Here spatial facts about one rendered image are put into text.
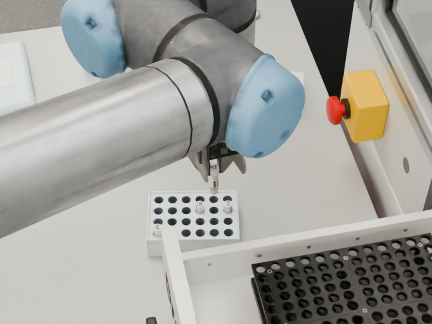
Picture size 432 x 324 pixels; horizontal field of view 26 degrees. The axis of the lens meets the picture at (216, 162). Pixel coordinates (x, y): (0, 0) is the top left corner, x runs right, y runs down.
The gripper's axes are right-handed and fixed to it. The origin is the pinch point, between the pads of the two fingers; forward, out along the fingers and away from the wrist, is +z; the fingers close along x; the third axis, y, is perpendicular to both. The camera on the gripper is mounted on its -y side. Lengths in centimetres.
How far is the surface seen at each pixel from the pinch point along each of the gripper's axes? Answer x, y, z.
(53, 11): -5, -150, 98
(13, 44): -19, -47, 18
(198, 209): 0.1, -7.0, 17.9
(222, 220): 2.7, -5.0, 18.9
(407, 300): 17.3, 19.6, 8.5
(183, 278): -6.8, 11.2, 5.6
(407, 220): 22.4, 8.7, 9.1
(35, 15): -10, -150, 98
